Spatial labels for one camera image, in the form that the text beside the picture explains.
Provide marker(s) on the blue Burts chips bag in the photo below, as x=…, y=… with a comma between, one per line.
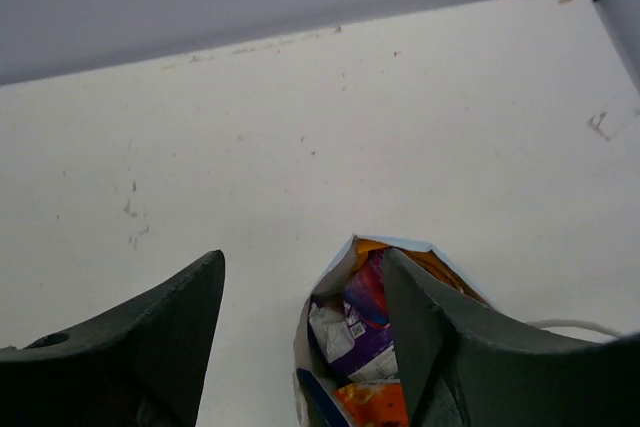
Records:
x=315, y=406

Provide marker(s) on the yellow Kettle chips bag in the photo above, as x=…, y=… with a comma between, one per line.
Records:
x=426, y=255

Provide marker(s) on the light blue paper bag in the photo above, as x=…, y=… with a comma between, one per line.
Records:
x=330, y=284

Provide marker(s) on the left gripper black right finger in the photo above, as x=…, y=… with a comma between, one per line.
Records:
x=462, y=363

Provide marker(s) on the purple snack packet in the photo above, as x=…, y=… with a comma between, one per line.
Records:
x=352, y=330

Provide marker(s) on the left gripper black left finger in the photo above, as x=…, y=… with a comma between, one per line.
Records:
x=140, y=363

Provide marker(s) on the orange snack packet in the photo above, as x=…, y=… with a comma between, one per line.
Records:
x=373, y=404

